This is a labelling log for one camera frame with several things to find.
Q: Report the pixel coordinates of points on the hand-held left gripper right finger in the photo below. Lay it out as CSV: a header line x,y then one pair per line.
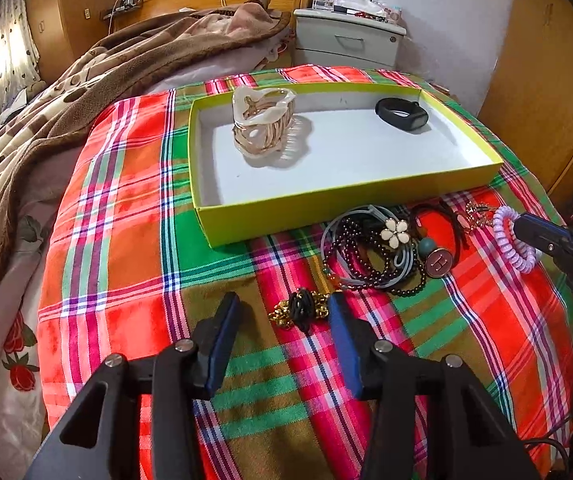
x,y
344,345

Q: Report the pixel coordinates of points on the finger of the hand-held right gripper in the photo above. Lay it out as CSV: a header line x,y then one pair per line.
x,y
534,225

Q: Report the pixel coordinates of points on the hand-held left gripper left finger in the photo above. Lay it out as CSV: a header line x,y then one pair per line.
x,y
221,345

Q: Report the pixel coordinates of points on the gold rhinestone hair clip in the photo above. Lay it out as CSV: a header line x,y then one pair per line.
x,y
474,217

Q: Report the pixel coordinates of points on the yellow-green cardboard box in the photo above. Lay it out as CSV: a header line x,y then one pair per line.
x,y
346,160

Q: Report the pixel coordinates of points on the plaid cloth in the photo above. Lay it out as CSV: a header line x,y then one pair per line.
x,y
126,260

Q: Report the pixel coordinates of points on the wooden door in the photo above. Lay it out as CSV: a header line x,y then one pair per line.
x,y
546,85

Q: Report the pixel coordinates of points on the black fitness band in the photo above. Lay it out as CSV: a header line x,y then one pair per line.
x,y
414,119

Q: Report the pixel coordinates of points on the floral bed sheet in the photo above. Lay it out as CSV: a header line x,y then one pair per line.
x,y
11,410

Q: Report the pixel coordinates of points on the cream hair claw clip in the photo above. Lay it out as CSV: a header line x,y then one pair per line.
x,y
266,125

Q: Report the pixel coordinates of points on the grey nightstand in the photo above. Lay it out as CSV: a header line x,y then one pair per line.
x,y
346,40

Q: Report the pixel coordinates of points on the nightstand clutter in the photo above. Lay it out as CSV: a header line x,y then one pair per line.
x,y
366,7

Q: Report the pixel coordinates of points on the brown blanket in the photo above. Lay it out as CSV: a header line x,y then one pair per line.
x,y
91,85

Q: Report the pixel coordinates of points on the dotted curtain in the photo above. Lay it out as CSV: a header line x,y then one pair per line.
x,y
11,45

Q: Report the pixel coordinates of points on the wooden wardrobe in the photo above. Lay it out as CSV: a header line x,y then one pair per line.
x,y
66,10

